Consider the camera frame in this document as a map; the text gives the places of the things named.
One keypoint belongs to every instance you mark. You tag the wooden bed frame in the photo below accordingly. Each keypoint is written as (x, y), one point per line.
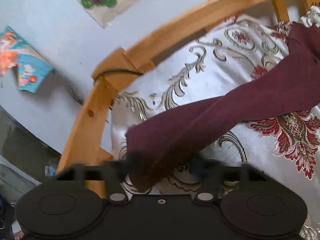
(90, 141)

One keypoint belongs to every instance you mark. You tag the orange-haired cartoon wall poster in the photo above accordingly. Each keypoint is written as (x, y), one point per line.
(31, 67)

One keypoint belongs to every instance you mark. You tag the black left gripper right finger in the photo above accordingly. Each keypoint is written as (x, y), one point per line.
(215, 175)

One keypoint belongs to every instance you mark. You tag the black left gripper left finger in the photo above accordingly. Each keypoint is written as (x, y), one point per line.
(111, 173)

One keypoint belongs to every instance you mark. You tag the floral satin bedspread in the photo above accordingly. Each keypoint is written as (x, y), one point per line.
(239, 50)

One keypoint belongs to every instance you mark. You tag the maroon knit sweater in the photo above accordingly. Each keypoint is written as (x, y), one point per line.
(159, 145)

